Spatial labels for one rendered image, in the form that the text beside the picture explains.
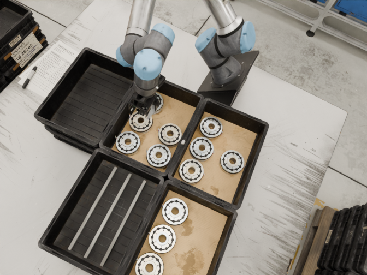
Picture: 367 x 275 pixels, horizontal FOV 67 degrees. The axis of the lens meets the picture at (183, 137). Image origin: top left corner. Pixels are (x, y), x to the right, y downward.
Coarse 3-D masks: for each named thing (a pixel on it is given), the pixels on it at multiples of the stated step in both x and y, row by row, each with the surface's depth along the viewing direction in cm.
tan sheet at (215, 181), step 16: (224, 128) 127; (240, 128) 127; (224, 144) 124; (240, 144) 124; (208, 160) 121; (176, 176) 117; (208, 176) 118; (224, 176) 118; (240, 176) 119; (208, 192) 115; (224, 192) 116
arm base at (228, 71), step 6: (228, 60) 127; (234, 60) 130; (216, 66) 127; (222, 66) 127; (228, 66) 127; (234, 66) 128; (240, 66) 132; (210, 72) 134; (216, 72) 129; (222, 72) 128; (228, 72) 129; (234, 72) 129; (216, 78) 131; (222, 78) 130; (228, 78) 129; (216, 84) 135
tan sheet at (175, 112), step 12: (168, 96) 132; (168, 108) 129; (180, 108) 129; (192, 108) 130; (156, 120) 126; (168, 120) 127; (180, 120) 127; (156, 132) 124; (144, 144) 122; (132, 156) 119; (144, 156) 119; (156, 156) 120
